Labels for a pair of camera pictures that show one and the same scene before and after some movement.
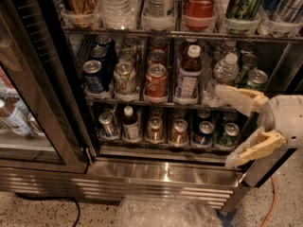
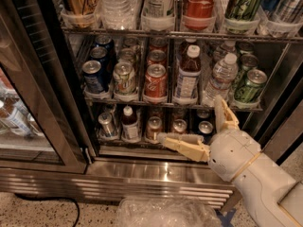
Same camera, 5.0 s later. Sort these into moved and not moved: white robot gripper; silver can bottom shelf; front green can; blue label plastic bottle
Moved: white robot gripper
Not moved: front green can; silver can bottom shelf; blue label plastic bottle
